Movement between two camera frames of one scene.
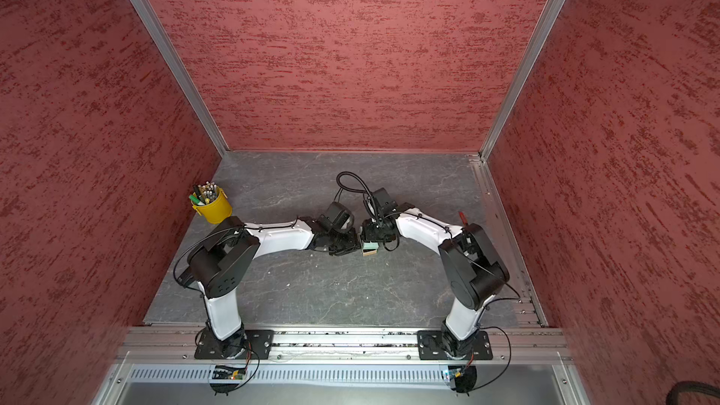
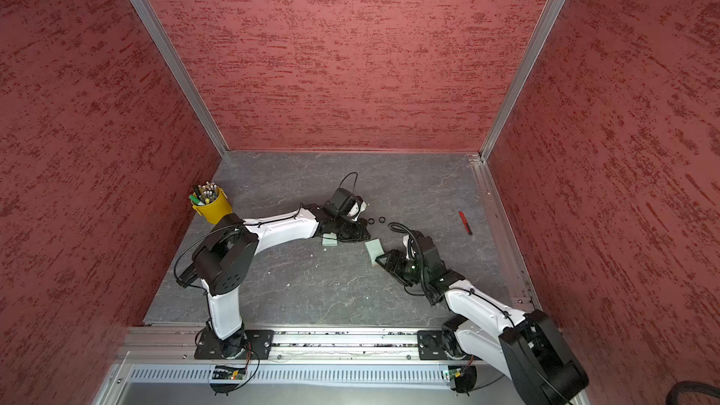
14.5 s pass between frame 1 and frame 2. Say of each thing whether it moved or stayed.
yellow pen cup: stayed
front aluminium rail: stayed
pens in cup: stayed
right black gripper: moved
